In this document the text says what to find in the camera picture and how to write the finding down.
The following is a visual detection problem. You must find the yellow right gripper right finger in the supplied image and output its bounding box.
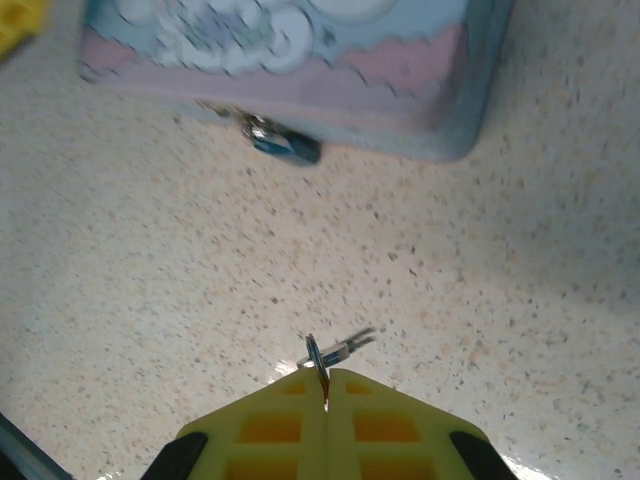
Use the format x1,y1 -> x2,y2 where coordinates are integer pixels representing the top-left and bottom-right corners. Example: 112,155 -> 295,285
326,368 -> 512,480

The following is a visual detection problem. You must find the silver key with ring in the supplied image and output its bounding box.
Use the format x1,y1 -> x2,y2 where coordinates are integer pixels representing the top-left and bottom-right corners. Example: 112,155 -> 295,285
296,327 -> 380,409

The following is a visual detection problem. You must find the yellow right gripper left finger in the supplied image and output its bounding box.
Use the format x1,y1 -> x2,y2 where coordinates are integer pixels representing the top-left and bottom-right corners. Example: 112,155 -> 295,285
143,370 -> 330,480

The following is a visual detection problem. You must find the clear plastic bag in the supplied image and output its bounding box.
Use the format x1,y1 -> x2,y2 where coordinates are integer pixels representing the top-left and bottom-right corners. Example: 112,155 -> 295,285
77,0 -> 516,164

